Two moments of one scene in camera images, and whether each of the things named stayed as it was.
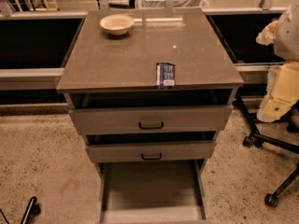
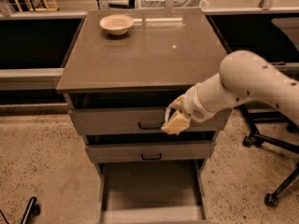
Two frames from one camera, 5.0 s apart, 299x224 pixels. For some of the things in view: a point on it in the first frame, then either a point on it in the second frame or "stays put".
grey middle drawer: x=150 y=151 stays put
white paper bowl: x=117 y=24 stays put
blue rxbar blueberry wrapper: x=164 y=75 to x=168 y=114
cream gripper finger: x=266 y=36 to x=177 y=124
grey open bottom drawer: x=152 y=192 stays put
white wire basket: x=159 y=1 stays put
